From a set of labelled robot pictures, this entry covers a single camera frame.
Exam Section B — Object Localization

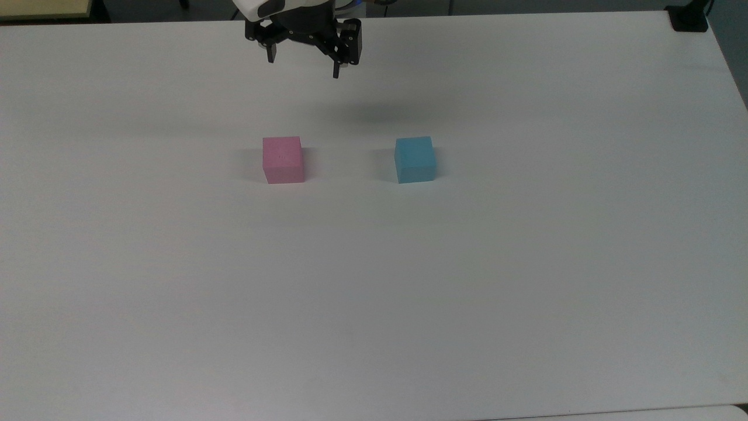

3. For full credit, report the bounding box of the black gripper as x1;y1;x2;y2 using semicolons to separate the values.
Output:
245;0;363;80

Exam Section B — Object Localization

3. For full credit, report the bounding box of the pink cube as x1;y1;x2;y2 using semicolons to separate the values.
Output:
262;136;306;185

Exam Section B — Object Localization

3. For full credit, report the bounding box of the blue cube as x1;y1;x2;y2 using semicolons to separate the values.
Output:
394;136;438;184

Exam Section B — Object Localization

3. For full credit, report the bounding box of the yellow wooden table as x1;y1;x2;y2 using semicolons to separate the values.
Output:
0;0;94;22

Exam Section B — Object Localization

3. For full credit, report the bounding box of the black table clamp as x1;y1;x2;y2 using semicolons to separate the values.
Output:
666;0;715;33

